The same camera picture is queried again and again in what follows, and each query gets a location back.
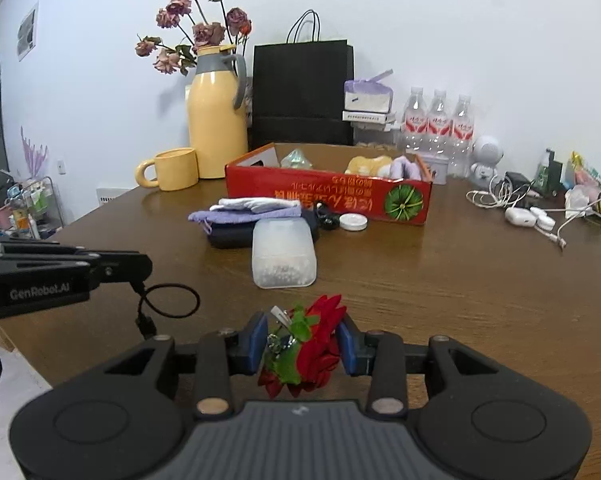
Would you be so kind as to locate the translucent storage box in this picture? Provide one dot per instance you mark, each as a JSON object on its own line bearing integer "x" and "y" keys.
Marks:
{"x": 375, "y": 135}

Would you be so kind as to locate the purple tissue pack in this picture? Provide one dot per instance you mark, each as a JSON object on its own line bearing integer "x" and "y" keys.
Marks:
{"x": 368, "y": 92}

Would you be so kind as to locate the green bottle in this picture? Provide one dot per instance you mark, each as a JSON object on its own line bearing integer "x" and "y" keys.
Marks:
{"x": 545, "y": 172}

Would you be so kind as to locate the white square container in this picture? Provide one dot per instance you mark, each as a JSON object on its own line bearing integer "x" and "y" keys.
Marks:
{"x": 435, "y": 170}

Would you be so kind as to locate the clear water bottle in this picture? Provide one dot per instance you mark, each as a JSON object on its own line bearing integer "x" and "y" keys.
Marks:
{"x": 462, "y": 135}
{"x": 413, "y": 125}
{"x": 439, "y": 127}

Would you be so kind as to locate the purple cloth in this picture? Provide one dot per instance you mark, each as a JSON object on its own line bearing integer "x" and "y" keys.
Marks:
{"x": 230, "y": 217}

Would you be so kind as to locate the translucent plastic container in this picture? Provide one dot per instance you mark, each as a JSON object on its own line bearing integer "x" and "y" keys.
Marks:
{"x": 283, "y": 255}

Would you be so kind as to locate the red artificial rose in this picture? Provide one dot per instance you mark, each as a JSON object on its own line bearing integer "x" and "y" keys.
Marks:
{"x": 325, "y": 350}

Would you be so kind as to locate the flat white box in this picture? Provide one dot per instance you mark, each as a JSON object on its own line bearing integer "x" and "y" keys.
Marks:
{"x": 368, "y": 116}

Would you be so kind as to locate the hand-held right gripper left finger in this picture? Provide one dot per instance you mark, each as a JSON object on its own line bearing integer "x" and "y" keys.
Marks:
{"x": 254, "y": 344}

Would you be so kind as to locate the black charger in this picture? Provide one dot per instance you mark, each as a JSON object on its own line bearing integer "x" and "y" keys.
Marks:
{"x": 518, "y": 180}

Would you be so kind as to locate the yellow plush toy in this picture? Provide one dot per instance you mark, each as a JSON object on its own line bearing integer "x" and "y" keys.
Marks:
{"x": 365, "y": 165}

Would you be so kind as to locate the yellow mug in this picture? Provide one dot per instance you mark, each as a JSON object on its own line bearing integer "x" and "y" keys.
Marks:
{"x": 178, "y": 170}

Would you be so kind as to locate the purple flower wall sticker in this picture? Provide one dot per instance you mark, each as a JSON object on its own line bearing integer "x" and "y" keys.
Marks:
{"x": 34, "y": 155}

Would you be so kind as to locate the black paper bag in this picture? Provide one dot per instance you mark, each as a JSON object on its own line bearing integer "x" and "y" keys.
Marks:
{"x": 300, "y": 95}

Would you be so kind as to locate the yellow thermos jug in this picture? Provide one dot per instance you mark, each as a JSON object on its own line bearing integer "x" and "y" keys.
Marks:
{"x": 215, "y": 120}

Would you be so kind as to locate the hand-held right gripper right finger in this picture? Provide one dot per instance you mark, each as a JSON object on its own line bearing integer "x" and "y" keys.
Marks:
{"x": 349, "y": 349}

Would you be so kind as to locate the wall poster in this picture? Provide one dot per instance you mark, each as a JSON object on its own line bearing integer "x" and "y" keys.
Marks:
{"x": 28, "y": 30}

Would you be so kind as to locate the white wall vent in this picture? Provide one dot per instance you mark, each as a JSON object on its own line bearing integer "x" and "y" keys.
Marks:
{"x": 113, "y": 195}

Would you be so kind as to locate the iridescent glitter ball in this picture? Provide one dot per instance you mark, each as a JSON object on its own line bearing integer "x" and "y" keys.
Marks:
{"x": 295, "y": 159}

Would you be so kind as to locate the white cloth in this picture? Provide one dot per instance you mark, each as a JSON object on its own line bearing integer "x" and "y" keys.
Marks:
{"x": 255, "y": 203}

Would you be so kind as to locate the colourful snack packets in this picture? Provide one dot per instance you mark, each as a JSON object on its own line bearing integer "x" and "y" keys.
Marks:
{"x": 585, "y": 177}

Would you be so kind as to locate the rolling storage cart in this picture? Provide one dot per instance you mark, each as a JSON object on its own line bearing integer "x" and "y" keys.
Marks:
{"x": 33, "y": 210}

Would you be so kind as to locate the white robot toy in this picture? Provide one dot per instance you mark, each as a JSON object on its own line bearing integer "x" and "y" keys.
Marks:
{"x": 486, "y": 155}

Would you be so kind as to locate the dried pink flowers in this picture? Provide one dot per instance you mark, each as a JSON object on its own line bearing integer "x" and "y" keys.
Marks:
{"x": 208, "y": 32}

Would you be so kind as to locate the red cardboard box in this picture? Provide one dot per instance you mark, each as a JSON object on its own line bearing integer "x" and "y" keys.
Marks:
{"x": 330, "y": 195}

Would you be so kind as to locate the dark pouch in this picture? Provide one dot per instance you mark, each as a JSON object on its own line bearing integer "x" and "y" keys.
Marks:
{"x": 230, "y": 237}

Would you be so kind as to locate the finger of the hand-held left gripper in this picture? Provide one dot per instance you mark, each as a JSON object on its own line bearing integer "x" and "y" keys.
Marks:
{"x": 123, "y": 266}
{"x": 35, "y": 249}

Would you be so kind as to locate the white round tin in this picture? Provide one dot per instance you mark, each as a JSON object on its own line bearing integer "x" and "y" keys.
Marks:
{"x": 353, "y": 222}

